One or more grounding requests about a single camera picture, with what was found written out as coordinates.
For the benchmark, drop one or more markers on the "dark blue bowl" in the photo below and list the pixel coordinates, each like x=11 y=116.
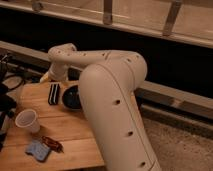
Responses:
x=71 y=98

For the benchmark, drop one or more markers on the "metal window rail frame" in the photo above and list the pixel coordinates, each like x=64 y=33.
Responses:
x=187 y=21

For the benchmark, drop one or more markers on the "red brown small tool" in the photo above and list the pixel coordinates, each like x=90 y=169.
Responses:
x=52 y=144

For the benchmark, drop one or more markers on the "wooden board table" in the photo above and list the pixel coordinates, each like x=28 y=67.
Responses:
x=57 y=122

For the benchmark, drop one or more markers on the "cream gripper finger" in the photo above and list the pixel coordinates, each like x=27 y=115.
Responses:
x=44 y=78

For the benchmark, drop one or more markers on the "white plastic cup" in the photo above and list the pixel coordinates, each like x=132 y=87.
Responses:
x=27 y=119

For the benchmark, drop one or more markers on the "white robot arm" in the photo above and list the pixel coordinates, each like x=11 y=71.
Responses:
x=106 y=85

